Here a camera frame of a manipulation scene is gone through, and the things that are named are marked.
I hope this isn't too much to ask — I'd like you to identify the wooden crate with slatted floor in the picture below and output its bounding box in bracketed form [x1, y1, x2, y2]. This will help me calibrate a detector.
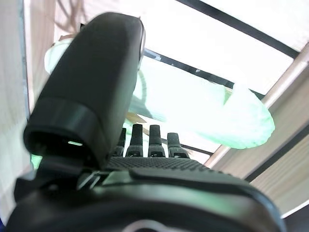
[0, 0, 309, 218]

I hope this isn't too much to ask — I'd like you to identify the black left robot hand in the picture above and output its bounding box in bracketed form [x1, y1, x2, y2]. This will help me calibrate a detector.
[4, 11, 288, 232]

